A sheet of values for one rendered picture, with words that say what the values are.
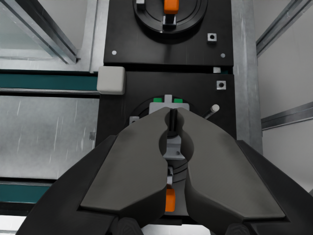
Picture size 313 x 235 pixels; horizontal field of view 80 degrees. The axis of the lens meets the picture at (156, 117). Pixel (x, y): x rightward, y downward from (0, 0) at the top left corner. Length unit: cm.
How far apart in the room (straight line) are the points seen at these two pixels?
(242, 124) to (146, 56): 21
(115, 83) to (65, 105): 14
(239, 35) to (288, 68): 19
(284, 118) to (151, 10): 30
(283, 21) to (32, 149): 51
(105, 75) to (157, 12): 15
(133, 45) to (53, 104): 21
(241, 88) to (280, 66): 20
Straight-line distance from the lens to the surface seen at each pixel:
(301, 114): 34
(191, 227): 35
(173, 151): 22
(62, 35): 37
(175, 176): 30
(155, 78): 35
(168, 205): 23
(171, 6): 29
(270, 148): 49
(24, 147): 46
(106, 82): 33
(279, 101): 53
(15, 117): 48
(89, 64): 39
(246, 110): 38
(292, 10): 40
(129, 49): 38
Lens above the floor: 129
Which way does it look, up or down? 79 degrees down
